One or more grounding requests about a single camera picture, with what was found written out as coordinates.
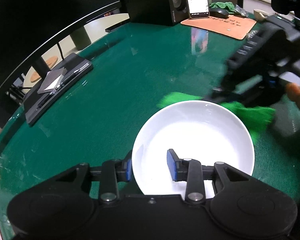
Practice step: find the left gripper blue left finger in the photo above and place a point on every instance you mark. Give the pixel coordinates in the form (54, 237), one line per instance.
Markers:
(127, 167)

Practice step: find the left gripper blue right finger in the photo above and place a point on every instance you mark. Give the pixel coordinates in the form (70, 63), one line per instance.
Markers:
(176, 166)

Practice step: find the green cleaning cloth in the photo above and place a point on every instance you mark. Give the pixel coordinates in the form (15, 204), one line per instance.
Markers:
(256, 119)

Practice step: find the grey woven coaster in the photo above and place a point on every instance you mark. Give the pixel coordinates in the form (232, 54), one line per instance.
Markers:
(251, 34)

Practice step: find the white teapot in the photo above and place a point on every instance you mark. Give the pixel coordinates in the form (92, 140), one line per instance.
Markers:
(260, 15)

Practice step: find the tan cork mouse pad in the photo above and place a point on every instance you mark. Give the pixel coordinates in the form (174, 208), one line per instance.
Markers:
(233, 26)

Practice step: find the dark green cloth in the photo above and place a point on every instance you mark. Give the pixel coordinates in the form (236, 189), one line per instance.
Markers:
(228, 6)

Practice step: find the black computer mouse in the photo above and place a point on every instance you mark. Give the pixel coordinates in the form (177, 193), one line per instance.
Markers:
(219, 13)

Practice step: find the grey notepad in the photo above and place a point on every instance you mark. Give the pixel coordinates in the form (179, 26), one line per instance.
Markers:
(52, 80)

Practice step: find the black speaker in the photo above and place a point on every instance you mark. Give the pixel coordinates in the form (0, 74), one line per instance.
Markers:
(160, 12)

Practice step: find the black curved monitor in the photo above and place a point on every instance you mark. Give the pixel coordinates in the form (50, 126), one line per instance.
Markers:
(28, 28)

